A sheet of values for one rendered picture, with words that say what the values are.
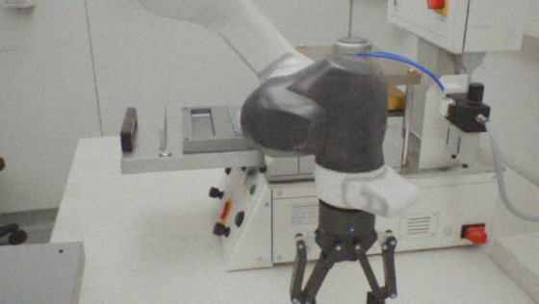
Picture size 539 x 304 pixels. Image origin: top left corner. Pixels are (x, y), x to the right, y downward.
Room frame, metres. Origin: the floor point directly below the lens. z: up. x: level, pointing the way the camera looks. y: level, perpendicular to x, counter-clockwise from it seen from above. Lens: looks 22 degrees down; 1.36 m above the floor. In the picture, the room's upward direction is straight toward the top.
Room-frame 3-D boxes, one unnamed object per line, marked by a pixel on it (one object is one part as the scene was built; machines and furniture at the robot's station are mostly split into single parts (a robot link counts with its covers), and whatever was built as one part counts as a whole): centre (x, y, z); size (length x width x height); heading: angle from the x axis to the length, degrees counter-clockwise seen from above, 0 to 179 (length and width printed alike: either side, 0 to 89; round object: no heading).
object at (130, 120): (1.01, 0.29, 0.99); 0.15 x 0.02 x 0.04; 9
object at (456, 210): (1.06, -0.15, 0.84); 0.53 x 0.37 x 0.17; 99
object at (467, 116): (0.88, -0.32, 1.05); 0.15 x 0.05 x 0.15; 9
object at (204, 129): (1.04, 0.10, 0.98); 0.20 x 0.17 x 0.03; 9
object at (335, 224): (0.64, -0.09, 0.98); 0.08 x 0.08 x 0.09
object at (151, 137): (1.03, 0.15, 0.97); 0.30 x 0.22 x 0.08; 99
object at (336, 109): (0.65, -0.05, 1.15); 0.18 x 0.10 x 0.13; 74
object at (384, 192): (0.62, -0.11, 1.06); 0.13 x 0.12 x 0.05; 4
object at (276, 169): (0.93, -0.10, 0.96); 0.26 x 0.05 x 0.07; 99
